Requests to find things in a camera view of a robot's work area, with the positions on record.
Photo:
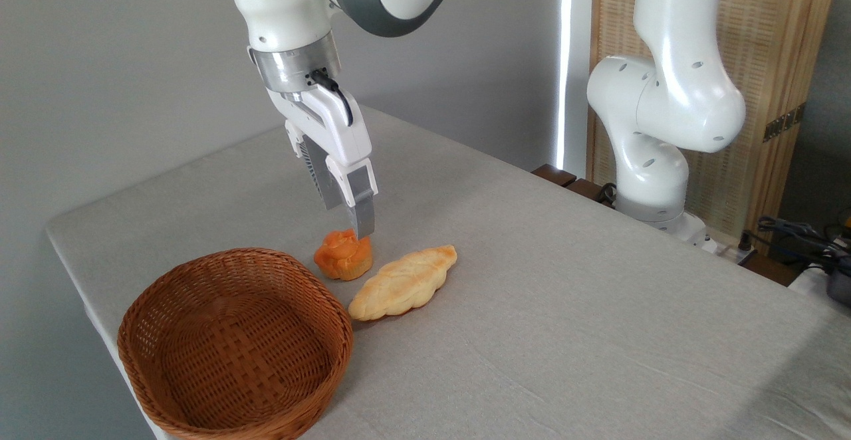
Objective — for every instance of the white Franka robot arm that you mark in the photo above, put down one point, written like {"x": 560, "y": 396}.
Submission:
{"x": 671, "y": 94}

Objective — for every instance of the long braided bread loaf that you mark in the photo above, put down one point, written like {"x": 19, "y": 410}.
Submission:
{"x": 399, "y": 284}

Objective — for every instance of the orange muffin bread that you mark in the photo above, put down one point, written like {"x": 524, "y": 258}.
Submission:
{"x": 339, "y": 260}

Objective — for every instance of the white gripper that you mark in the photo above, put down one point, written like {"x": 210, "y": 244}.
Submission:
{"x": 332, "y": 134}

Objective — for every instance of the brown wicker basket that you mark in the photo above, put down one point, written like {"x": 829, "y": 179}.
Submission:
{"x": 233, "y": 360}

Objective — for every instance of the grey tablecloth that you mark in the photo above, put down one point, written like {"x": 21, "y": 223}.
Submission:
{"x": 565, "y": 294}

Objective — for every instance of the metal screen hinge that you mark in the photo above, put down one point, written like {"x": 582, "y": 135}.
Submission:
{"x": 784, "y": 122}

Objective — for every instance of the wooden folding screen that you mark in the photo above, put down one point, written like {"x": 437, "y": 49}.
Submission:
{"x": 764, "y": 41}

